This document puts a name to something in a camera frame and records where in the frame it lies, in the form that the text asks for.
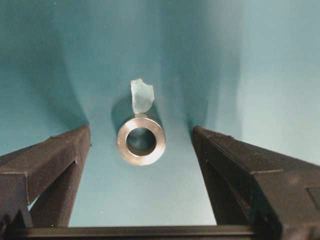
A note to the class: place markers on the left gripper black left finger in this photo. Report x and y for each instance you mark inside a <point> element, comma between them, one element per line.
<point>39,183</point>

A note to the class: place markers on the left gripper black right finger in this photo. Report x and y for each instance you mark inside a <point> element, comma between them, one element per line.
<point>276,194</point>

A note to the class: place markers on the tape piece beside washer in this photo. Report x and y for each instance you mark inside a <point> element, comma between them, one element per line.
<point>142,96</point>

